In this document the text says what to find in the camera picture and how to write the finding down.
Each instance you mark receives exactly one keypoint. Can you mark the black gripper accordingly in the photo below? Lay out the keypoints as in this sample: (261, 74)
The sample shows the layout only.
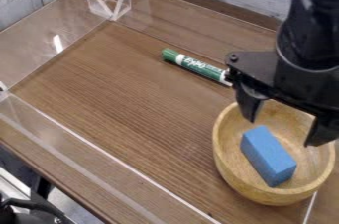
(263, 75)

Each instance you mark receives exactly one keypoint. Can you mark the blue rectangular block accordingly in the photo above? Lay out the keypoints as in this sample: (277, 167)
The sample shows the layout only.
(269, 157)

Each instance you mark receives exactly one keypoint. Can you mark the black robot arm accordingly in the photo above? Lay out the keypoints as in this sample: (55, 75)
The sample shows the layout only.
(307, 37)

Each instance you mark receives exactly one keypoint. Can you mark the brown wooden bowl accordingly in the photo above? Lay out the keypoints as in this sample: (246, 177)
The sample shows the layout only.
(289, 125)

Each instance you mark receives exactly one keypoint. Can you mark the green Expo marker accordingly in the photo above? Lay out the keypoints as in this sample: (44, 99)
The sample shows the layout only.
(197, 66)

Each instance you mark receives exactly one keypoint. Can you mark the clear acrylic corner bracket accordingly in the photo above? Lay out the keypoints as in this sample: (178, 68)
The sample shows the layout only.
(110, 9)

